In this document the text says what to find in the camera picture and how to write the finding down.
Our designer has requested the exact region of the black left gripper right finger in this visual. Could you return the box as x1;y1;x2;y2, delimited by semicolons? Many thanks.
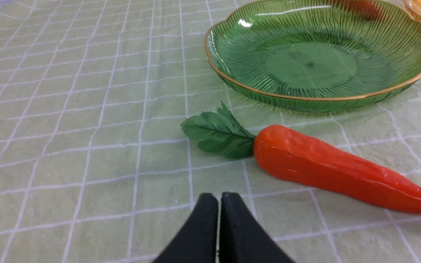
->
219;193;294;263

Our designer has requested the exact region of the green checked tablecloth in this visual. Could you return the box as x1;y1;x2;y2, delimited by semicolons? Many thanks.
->
0;0;421;263

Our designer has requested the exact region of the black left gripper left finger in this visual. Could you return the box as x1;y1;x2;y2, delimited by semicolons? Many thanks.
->
153;193;219;263

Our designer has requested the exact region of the green glass plate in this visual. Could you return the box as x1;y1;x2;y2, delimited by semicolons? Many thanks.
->
204;0;421;112

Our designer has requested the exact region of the orange toy carrot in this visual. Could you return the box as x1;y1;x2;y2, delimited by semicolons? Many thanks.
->
181;103;421;215

